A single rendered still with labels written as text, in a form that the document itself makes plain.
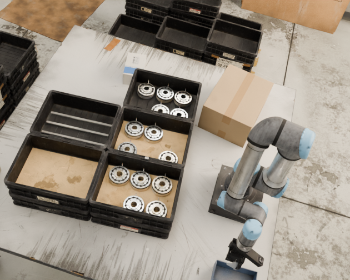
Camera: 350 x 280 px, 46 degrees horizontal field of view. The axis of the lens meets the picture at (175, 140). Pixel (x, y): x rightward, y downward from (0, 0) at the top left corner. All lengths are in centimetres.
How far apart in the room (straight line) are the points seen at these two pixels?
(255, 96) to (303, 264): 123
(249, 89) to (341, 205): 132
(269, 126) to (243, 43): 187
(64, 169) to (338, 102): 269
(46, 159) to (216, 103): 98
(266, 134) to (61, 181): 103
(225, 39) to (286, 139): 192
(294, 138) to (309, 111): 221
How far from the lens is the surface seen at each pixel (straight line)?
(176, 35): 357
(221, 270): 210
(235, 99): 244
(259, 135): 168
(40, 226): 217
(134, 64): 268
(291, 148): 167
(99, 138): 225
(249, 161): 174
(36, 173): 217
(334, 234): 327
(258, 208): 186
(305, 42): 453
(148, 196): 207
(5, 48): 346
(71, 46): 293
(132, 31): 373
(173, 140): 227
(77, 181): 212
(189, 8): 361
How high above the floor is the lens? 266
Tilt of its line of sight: 54 degrees down
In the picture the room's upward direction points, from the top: 12 degrees clockwise
